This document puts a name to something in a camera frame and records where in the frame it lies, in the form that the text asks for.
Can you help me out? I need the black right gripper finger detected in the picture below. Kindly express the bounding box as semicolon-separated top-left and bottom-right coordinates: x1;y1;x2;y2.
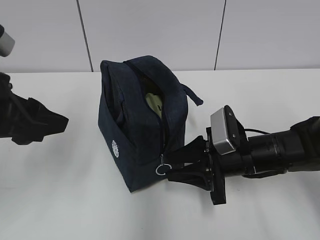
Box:
167;162;213;192
164;135;208;166

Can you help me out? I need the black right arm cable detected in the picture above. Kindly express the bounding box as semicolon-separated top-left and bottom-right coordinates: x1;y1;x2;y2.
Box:
243;128;271;136

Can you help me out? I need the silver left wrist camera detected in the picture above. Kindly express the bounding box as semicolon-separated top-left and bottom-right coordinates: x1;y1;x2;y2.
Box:
0;25;15;58

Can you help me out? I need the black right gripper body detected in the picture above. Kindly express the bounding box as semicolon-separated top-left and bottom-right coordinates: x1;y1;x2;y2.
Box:
206;127;255;206

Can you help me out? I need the dark blue lunch bag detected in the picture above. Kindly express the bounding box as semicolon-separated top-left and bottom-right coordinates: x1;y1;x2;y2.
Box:
98;55;203;193

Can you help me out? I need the green lid glass food container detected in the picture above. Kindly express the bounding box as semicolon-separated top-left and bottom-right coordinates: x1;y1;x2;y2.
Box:
145;92;163;118

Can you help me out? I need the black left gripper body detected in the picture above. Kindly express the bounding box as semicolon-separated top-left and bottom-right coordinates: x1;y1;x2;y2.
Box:
0;72;33;139

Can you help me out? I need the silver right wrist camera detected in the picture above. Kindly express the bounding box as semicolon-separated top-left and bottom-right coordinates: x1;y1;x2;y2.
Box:
210;105;248;156

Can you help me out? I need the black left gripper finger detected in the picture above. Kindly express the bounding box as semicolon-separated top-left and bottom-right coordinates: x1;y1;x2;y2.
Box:
11;132;45;146
27;97;69;138

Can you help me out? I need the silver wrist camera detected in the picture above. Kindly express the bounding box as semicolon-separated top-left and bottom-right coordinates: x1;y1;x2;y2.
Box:
0;25;15;58
210;105;248;156

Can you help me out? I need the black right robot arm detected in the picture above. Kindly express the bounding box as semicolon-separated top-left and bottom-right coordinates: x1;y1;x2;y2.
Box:
165;116;320;205

